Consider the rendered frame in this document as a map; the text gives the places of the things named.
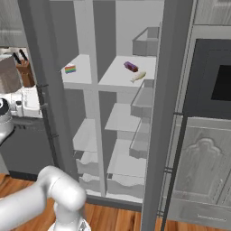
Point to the grey door bin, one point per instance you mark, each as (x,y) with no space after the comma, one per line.
(144,46)
(139,149)
(141,106)

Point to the pale glass wall cupboard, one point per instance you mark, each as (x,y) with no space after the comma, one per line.
(10,22)

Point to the grey carved cupboard door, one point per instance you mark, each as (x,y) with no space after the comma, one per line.
(204,159)

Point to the white freezer drawer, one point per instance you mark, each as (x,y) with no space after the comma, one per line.
(124,186)

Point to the dark grey base cupboard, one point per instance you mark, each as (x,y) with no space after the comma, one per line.
(27,147)

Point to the white fridge drawer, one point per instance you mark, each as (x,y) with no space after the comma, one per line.
(87,164)
(90,183)

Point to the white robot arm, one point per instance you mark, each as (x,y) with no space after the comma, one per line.
(57,189)

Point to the black wall oven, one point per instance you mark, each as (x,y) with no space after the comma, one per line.
(210,78)

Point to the grey fridge door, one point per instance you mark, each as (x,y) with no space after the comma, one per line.
(45,45)

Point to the brown knife block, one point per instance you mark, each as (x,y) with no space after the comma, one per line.
(26,75)

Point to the grey fridge freezer body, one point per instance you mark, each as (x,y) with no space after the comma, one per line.
(103,36)

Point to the purple food packet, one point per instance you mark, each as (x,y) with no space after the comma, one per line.
(131,66)

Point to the grey wall cupboard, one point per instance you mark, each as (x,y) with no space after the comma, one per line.
(213,12)

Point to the grey freezer door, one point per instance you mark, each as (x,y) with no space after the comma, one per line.
(168,60)

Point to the grey brown box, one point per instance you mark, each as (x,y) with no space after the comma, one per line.
(9,75)

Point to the rainbow cake slice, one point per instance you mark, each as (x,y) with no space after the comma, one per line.
(70,69)

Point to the pale frozen fish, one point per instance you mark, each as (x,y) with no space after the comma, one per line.
(139,76)

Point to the white worktop appliance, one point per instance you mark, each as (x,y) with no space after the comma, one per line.
(28,102)

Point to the grey drawer front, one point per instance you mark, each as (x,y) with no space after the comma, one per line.
(195,215)

